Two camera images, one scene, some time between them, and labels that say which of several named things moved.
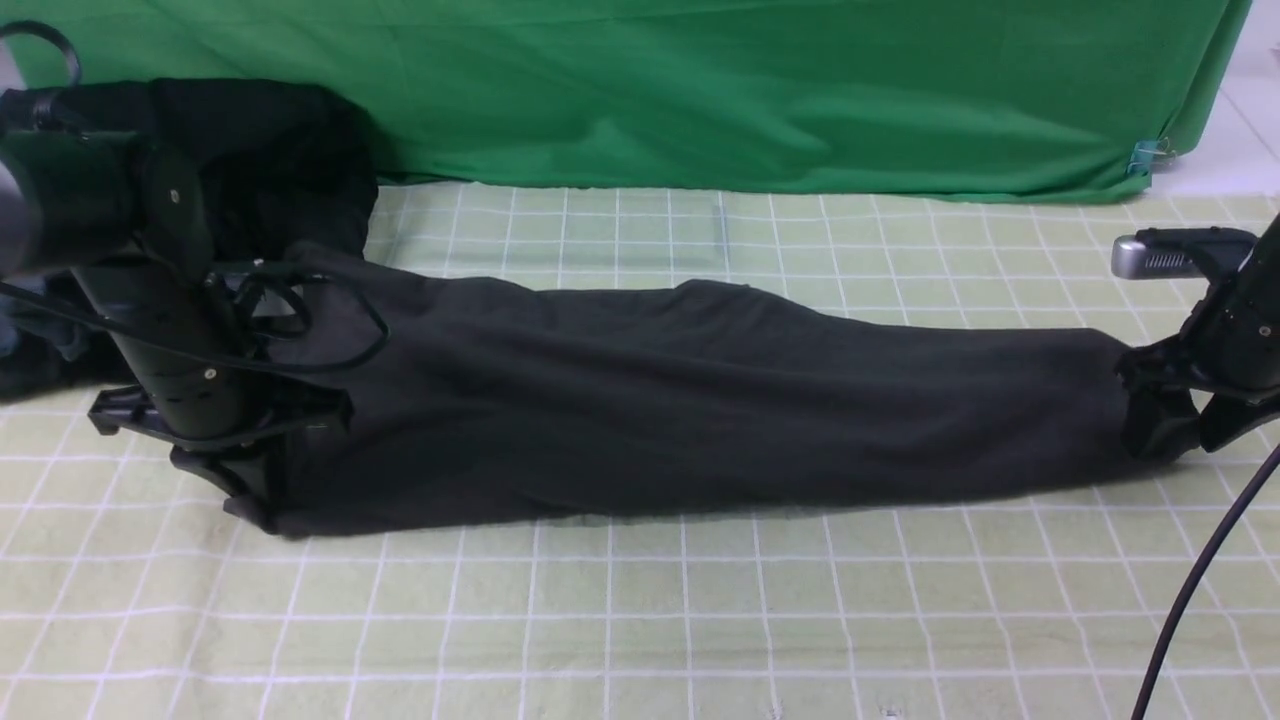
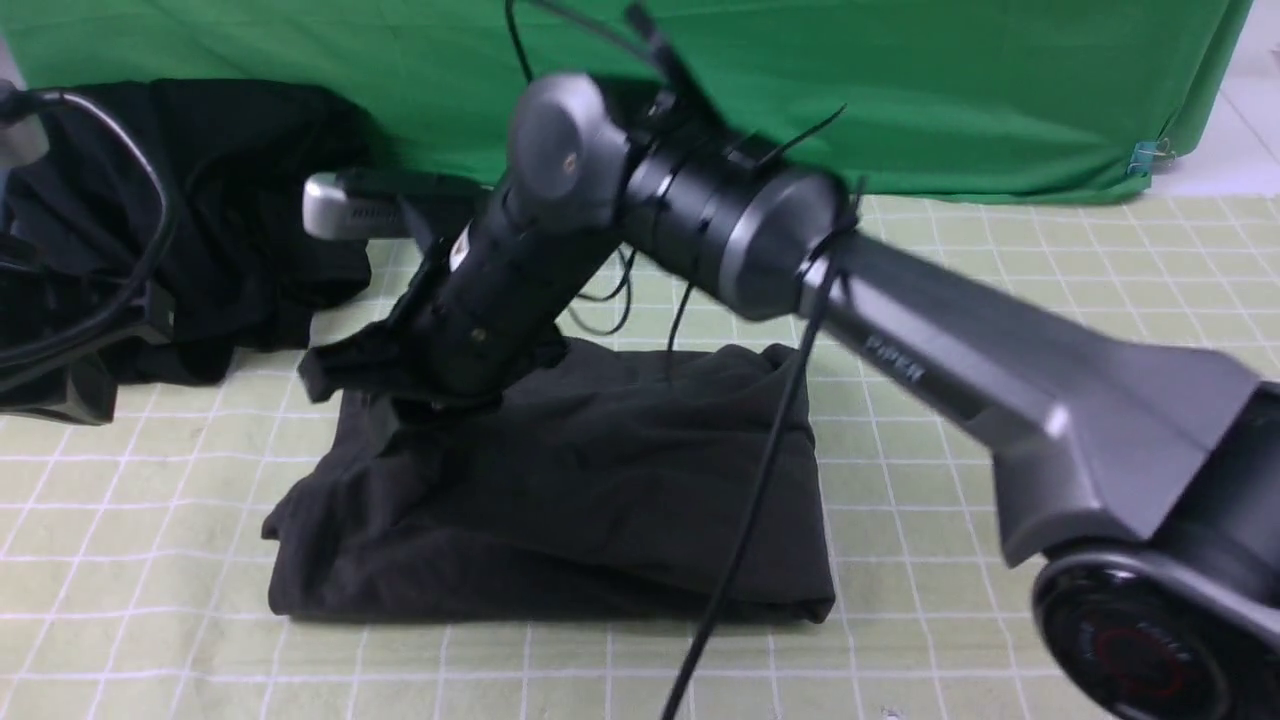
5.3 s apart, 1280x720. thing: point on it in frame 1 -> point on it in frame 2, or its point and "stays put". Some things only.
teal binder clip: [1150, 154] stays put
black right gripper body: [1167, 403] -> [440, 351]
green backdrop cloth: [1042, 99] stays put
